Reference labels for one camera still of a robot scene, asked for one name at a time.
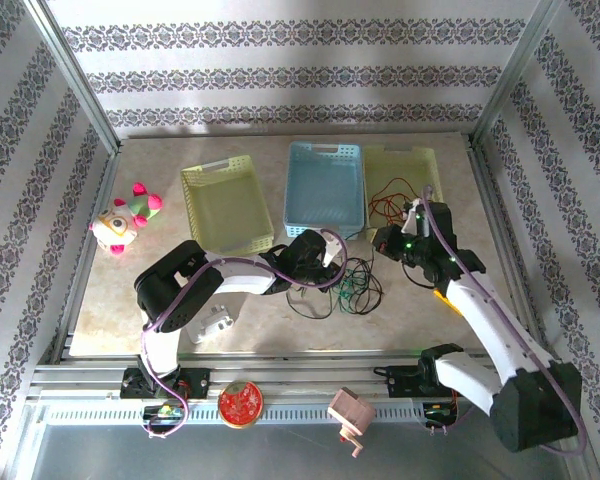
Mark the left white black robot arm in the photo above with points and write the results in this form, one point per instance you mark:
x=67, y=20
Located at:
x=175, y=285

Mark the white plastic block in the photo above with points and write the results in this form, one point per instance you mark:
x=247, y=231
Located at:
x=210, y=325

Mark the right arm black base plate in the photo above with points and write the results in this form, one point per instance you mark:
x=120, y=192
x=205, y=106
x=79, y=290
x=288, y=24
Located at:
x=397, y=382

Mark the yellow flat object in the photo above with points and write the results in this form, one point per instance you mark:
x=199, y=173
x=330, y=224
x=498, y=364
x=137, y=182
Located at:
x=447, y=302

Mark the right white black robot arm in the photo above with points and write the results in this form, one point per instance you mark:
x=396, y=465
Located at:
x=495, y=325

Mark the red round patterned tin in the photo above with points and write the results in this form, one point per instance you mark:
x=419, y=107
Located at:
x=240, y=405

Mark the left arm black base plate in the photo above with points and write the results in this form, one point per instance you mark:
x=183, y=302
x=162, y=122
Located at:
x=195, y=384

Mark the white pink green plush toy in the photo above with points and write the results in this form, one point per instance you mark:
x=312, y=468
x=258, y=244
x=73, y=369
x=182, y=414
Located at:
x=122, y=220

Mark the pale yellow perforated plastic basket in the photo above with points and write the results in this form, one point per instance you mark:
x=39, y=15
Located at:
x=395, y=170

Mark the pink wooden crank toy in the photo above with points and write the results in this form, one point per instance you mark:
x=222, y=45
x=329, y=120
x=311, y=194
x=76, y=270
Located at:
x=352, y=412

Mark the aluminium frame post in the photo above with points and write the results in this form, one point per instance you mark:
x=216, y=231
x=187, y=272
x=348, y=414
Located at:
x=517, y=70
x=70, y=70

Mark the lime green perforated plastic basket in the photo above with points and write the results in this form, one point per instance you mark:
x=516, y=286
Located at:
x=225, y=210

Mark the aluminium rail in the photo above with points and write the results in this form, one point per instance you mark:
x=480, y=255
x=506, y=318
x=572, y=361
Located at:
x=290, y=372

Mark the light blue perforated plastic basket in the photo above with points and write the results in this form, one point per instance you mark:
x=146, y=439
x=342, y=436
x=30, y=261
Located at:
x=322, y=190

